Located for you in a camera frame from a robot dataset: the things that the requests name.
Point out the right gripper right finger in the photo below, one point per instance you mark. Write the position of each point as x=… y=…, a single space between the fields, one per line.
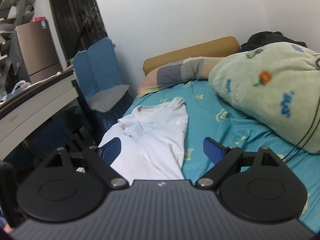
x=257 y=186

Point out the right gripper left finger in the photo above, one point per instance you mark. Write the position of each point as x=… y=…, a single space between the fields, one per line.
x=69 y=186

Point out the light grey t-shirt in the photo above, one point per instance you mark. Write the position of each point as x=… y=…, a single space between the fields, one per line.
x=152 y=142

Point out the white desk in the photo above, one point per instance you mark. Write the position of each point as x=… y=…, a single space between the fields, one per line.
x=25 y=112

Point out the teal patterned bed sheet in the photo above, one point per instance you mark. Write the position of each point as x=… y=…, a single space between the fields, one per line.
x=210 y=116

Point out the grey seat cushion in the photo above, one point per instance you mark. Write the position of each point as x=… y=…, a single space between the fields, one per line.
x=103 y=101

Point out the green fleece blanket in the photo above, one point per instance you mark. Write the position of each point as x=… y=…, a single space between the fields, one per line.
x=277 y=84

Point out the blue covered chair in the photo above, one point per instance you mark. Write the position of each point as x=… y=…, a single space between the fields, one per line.
x=97 y=69

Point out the brown refrigerator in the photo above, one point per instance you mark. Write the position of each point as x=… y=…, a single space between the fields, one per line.
x=32 y=52

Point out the striped pastel pillow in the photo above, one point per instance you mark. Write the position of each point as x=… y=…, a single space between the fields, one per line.
x=175 y=73

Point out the mustard yellow headboard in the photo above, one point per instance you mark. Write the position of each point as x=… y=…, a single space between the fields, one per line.
x=221 y=47

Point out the black bag behind blanket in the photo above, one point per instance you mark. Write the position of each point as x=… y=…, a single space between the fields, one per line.
x=266 y=37

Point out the dark window with grille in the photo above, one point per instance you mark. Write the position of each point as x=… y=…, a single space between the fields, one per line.
x=78 y=23

